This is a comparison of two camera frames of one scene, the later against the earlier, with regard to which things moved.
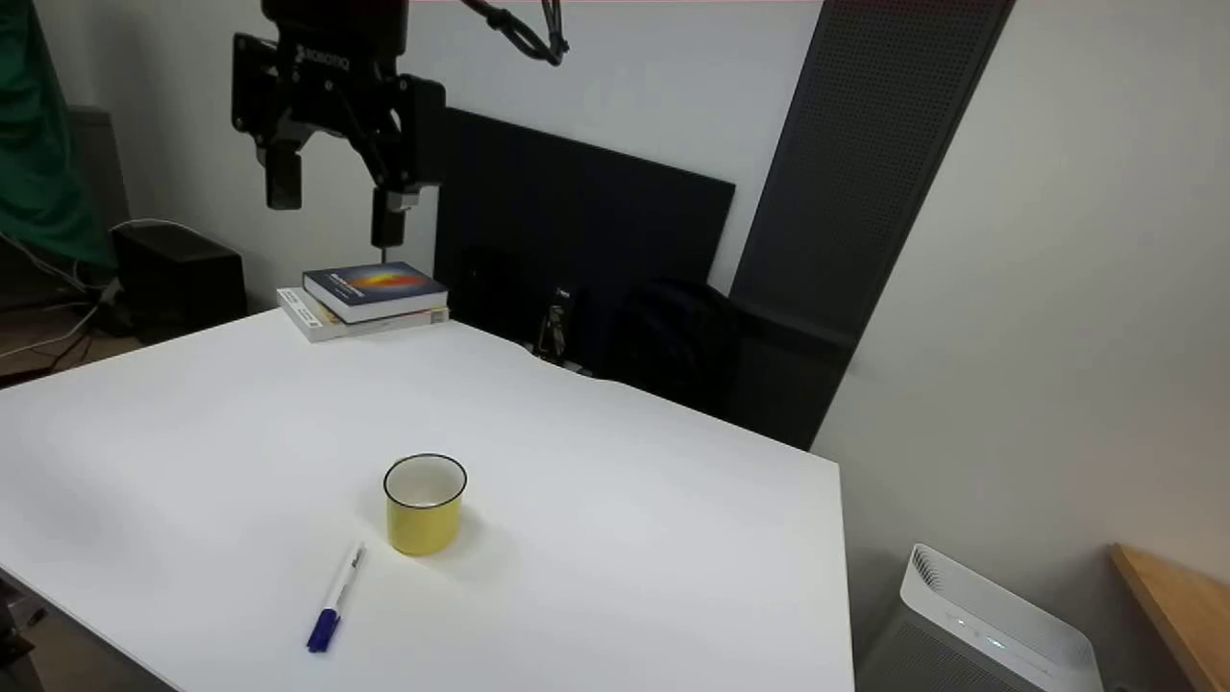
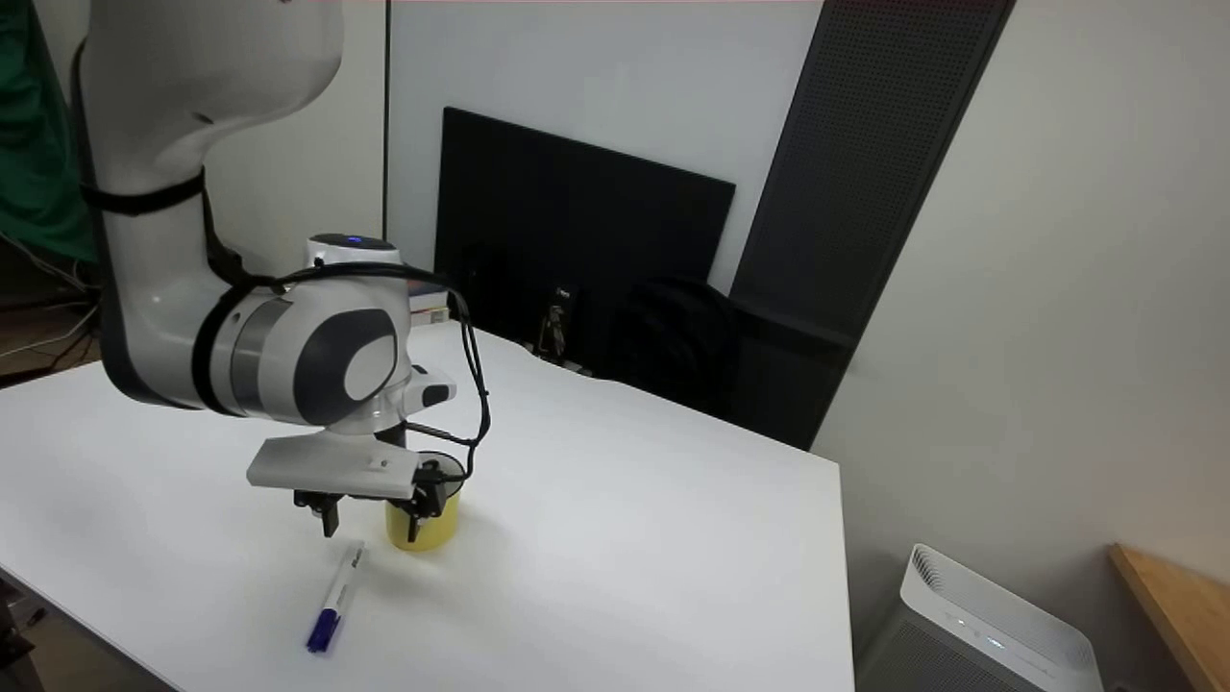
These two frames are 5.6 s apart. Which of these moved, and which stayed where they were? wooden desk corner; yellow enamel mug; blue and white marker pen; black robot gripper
Moved: black robot gripper
Stayed: blue and white marker pen; wooden desk corner; yellow enamel mug
